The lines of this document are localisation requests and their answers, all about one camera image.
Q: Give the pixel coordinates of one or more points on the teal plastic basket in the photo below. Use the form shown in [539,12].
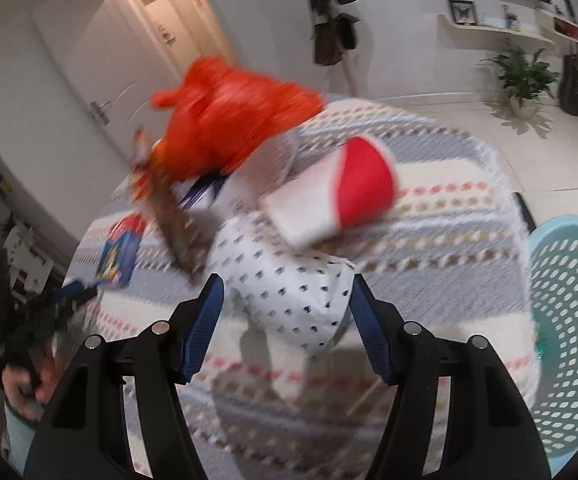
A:
[569,310]

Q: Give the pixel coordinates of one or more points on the potted green plant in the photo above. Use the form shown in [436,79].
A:
[524,77]

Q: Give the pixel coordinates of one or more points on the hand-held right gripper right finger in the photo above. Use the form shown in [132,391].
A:
[373,335]

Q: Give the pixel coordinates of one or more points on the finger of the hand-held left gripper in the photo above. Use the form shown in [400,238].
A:
[75,292]

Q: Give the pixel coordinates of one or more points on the blue snack packet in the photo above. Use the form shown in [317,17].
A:
[118,255]

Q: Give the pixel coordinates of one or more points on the red and white cube shelf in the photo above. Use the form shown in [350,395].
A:
[564,25]

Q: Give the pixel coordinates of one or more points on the white chair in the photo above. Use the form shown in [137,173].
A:
[26,265]

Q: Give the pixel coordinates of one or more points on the black guitar case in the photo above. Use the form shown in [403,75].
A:
[575,85]

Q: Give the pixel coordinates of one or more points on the white blue printed packet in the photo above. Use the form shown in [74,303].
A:
[204,190]

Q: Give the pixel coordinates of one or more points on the red and white paper cup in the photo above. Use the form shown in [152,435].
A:
[354,185]

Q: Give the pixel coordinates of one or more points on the small colourful figurine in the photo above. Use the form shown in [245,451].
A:
[510,17]

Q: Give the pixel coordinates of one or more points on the person's left hand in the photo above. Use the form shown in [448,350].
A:
[19,387]

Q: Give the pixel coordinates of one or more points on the person's left forearm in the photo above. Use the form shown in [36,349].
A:
[18,442]

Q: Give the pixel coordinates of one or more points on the white door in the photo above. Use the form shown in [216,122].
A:
[169,10]
[79,50]

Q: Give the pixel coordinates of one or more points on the striped woven tablecloth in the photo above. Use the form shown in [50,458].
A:
[449,260]

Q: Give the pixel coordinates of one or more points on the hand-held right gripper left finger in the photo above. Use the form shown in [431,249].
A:
[204,332]

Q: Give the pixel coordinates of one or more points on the white wall shelf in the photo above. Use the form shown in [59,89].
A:
[499,32]

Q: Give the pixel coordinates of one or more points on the black picture frame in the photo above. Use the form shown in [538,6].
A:
[463,12]

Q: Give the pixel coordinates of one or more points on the orange plastic bag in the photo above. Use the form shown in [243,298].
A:
[229,110]

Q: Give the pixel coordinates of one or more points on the brown snack wrapper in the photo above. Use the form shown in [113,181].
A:
[174,220]

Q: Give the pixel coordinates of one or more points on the brown hanging bag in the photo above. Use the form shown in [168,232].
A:
[334,37]

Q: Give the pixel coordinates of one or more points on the white dotted cloth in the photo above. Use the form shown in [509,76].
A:
[289,290]

